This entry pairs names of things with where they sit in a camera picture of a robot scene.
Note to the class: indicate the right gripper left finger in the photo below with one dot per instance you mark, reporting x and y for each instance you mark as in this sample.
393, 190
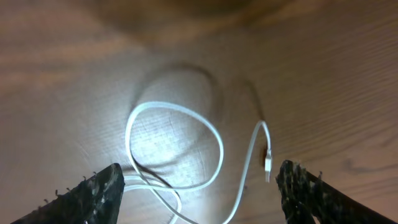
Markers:
96, 200

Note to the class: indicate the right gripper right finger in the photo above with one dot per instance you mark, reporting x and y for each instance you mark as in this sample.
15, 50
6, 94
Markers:
306, 198

